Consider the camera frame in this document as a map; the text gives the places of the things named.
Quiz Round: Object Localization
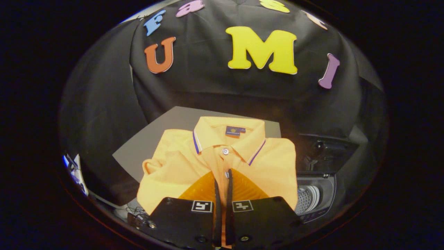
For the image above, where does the dark beige cabinet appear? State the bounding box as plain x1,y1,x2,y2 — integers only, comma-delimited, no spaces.
112,106,281,216

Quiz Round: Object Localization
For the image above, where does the orange polo shirt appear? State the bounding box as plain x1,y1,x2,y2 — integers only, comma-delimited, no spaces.
137,116,299,249

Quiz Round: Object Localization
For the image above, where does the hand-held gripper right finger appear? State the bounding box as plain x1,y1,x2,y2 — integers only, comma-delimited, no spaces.
225,168,302,250

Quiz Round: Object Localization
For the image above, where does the dark washing machine lid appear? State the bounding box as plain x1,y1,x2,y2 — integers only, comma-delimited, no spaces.
298,134,359,174

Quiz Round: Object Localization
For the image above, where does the white and blue object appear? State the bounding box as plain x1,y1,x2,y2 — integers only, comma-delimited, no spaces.
62,154,88,195

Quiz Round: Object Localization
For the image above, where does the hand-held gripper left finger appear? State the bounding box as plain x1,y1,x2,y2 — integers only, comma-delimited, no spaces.
147,169,222,249

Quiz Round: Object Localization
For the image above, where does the tangle of thin cables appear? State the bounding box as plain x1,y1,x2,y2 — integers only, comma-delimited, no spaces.
118,205,150,228

